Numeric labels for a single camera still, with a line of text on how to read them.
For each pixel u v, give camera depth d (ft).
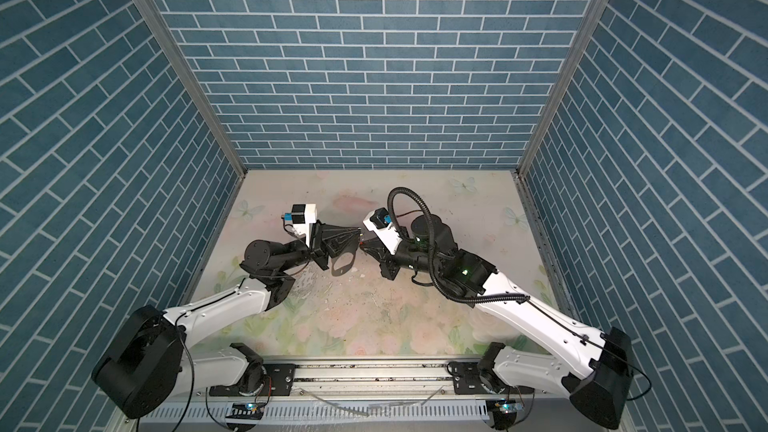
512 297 1.54
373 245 2.06
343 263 2.09
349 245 2.11
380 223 1.80
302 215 1.86
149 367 1.33
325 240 1.99
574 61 2.91
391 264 1.91
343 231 2.03
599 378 1.24
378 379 2.47
